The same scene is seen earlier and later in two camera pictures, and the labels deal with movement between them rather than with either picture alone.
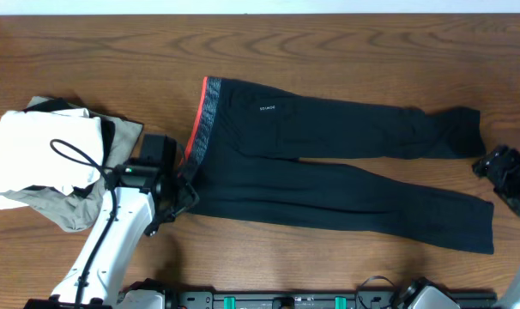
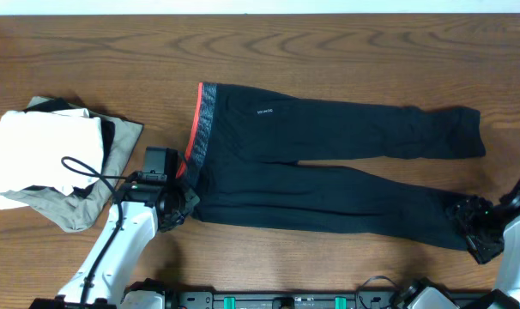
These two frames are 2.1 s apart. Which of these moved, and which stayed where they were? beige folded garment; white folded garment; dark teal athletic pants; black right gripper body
Moved: black right gripper body
Stayed: dark teal athletic pants; beige folded garment; white folded garment
